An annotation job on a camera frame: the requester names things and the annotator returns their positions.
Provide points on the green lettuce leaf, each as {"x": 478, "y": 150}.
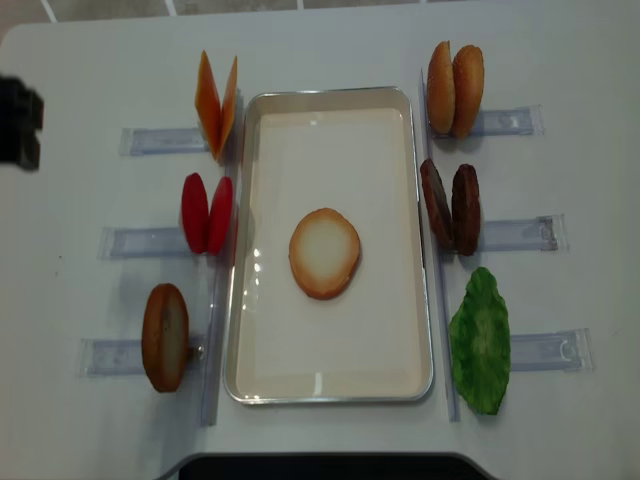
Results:
{"x": 479, "y": 337}

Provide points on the right red tomato slice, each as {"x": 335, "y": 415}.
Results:
{"x": 220, "y": 215}

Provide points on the left orange cheese slice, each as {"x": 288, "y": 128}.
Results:
{"x": 208, "y": 106}

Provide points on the right brown meat patty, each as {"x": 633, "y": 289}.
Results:
{"x": 466, "y": 211}

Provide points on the clear holder middle left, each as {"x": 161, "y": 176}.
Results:
{"x": 129, "y": 243}

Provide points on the right orange cheese slice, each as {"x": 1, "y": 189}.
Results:
{"x": 228, "y": 108}

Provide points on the left brown meat patty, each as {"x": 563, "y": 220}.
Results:
{"x": 440, "y": 219}

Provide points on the clear holder middle right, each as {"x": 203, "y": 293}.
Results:
{"x": 542, "y": 233}

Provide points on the clear right vertical rail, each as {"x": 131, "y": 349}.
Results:
{"x": 451, "y": 394}

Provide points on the clear holder upper left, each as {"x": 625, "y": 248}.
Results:
{"x": 142, "y": 141}

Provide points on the clear vertical rail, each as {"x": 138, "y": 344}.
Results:
{"x": 221, "y": 270}
{"x": 451, "y": 394}

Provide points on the clear holder upper right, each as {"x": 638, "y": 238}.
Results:
{"x": 520, "y": 121}

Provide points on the red tomato slice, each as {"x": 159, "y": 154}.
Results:
{"x": 220, "y": 215}
{"x": 195, "y": 213}

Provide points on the bun slice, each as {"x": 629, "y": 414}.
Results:
{"x": 324, "y": 252}
{"x": 165, "y": 338}

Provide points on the left top bun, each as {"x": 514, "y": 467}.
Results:
{"x": 440, "y": 89}

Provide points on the clear holder lower left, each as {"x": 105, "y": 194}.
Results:
{"x": 110, "y": 358}

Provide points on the clear holder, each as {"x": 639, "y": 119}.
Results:
{"x": 110, "y": 358}
{"x": 542, "y": 233}
{"x": 142, "y": 141}
{"x": 129, "y": 243}
{"x": 568, "y": 350}
{"x": 520, "y": 121}

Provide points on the right top bun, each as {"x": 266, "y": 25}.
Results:
{"x": 468, "y": 72}

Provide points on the white metal tray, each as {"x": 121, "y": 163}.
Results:
{"x": 352, "y": 151}

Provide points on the clear left vertical rail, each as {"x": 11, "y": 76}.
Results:
{"x": 221, "y": 270}

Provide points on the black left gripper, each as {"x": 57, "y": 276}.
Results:
{"x": 21, "y": 116}

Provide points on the clear holder lower right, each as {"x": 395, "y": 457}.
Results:
{"x": 568, "y": 350}

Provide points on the left red tomato slice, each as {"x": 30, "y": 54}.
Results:
{"x": 195, "y": 213}

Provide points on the brown meat patty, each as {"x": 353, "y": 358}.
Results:
{"x": 440, "y": 219}
{"x": 466, "y": 211}

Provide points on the orange cheese slice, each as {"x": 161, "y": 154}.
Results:
{"x": 228, "y": 108}
{"x": 208, "y": 106}

